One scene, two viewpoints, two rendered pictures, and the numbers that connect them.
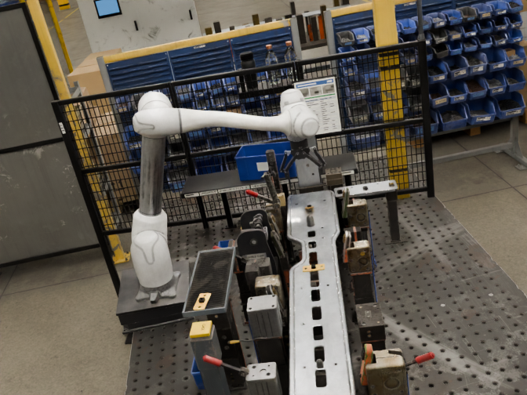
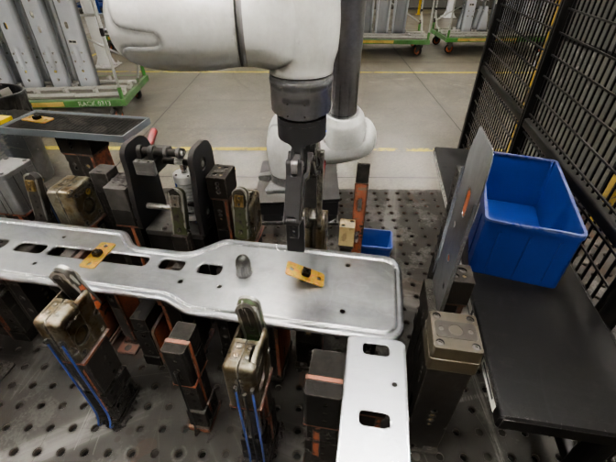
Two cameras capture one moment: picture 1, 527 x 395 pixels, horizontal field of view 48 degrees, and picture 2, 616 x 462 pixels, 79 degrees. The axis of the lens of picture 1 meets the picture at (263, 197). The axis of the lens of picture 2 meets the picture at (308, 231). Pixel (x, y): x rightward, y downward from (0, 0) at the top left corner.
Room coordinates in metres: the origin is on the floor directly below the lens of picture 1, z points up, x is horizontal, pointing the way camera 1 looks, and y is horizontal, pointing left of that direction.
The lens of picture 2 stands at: (2.38, -0.74, 1.55)
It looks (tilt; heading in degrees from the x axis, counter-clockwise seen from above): 37 degrees down; 92
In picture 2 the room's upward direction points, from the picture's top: straight up
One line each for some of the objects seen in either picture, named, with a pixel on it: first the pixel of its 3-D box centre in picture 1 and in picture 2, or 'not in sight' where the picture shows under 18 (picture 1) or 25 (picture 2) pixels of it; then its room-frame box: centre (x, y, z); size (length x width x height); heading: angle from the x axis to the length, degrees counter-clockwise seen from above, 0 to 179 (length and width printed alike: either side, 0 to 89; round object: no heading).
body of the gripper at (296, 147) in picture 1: (299, 148); (302, 141); (2.35, -0.19, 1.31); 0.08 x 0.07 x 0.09; 83
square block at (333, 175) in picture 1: (337, 203); (433, 390); (2.61, -0.36, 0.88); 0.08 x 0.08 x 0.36; 83
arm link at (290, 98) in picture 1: (294, 108); (290, 7); (2.34, -0.19, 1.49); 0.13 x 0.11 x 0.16; 8
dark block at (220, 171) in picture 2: not in sight; (230, 237); (2.14, 0.05, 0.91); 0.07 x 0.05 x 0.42; 83
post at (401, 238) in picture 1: (393, 214); not in sight; (2.46, -0.59, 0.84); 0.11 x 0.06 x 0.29; 83
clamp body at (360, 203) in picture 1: (360, 236); (253, 402); (2.27, -0.39, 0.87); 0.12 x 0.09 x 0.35; 83
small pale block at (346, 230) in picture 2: (286, 229); (343, 281); (2.44, -0.08, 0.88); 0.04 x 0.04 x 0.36; 83
